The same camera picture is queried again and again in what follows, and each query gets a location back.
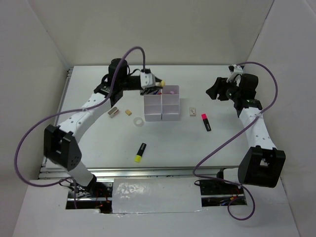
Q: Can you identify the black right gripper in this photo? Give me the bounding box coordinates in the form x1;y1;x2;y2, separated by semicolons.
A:
206;77;242;101

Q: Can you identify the black pink highlighter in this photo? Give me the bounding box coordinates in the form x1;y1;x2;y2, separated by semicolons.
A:
201;114;211;131

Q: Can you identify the beige white eraser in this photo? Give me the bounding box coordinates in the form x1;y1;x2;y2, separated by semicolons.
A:
189;107;196;117

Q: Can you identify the black yellow highlighter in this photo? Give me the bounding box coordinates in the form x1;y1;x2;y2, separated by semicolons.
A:
134;143;147;163

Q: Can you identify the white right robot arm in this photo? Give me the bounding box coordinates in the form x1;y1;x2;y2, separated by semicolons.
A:
206;74;286;188

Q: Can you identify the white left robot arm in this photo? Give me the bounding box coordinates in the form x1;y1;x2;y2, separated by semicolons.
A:
43;58;165;197

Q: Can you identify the white left organizer container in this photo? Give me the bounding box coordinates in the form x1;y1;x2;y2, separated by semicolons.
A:
143;95;162;121

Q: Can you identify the white organizer container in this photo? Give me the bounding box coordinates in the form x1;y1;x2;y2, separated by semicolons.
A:
161;85;180;121
143;95;162;121

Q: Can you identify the white right organizer container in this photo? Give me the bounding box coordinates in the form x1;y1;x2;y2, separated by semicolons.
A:
161;85;180;121

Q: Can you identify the clear tape roll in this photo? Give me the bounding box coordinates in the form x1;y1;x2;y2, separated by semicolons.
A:
133;117;144;127

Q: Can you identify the pink white stapler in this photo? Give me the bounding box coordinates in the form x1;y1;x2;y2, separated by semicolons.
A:
108;107;119;118

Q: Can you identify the white foil-taped panel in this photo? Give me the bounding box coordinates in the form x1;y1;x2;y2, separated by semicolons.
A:
112;178;202;214

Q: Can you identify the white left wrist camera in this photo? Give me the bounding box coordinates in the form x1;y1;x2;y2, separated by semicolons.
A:
140;69;156;89

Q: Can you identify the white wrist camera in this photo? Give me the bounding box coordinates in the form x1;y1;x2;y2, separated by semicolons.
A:
226;64;243;82
140;69;156;89

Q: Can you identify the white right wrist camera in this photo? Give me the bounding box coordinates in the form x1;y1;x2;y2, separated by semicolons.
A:
226;64;243;82

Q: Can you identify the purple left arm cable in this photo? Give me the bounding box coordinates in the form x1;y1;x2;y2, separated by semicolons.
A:
14;46;146;210

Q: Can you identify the aluminium frame rail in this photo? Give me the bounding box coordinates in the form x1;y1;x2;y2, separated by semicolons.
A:
37;165;276;180

